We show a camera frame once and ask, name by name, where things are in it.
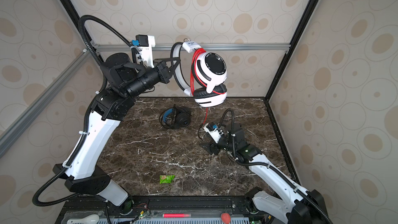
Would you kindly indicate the red round object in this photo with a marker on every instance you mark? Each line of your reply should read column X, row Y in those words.
column 225, row 218

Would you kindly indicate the white plastic object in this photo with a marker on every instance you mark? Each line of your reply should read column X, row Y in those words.
column 91, row 219

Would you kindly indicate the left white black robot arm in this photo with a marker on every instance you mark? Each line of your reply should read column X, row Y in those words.
column 105, row 112

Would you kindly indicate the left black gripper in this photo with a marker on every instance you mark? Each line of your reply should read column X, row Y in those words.
column 164, row 72

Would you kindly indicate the pink marker pen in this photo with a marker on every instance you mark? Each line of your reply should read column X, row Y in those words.
column 176, row 215

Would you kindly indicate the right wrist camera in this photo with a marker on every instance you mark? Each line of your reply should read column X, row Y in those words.
column 214, row 131

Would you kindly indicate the aluminium rail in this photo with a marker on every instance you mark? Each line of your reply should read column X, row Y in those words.
column 208, row 47
column 18, row 127

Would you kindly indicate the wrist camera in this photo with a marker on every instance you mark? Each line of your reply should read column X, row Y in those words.
column 142, row 50
column 214, row 131

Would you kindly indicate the green snack packet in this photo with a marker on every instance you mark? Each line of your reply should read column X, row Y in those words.
column 166, row 179

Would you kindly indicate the left aluminium rail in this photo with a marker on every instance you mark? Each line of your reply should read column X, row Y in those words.
column 18, row 127

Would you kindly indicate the back aluminium rail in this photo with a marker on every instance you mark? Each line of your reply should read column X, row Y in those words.
column 208, row 47

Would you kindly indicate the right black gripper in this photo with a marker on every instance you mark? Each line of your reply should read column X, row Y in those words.
column 210, row 146

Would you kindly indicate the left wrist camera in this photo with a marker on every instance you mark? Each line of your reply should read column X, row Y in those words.
column 142, row 50

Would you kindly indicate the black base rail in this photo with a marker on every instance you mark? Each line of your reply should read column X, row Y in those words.
column 150, row 210

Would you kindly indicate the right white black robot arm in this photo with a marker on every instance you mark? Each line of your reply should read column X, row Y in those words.
column 293, row 203

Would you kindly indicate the black blue headphones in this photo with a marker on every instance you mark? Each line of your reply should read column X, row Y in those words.
column 175, row 117

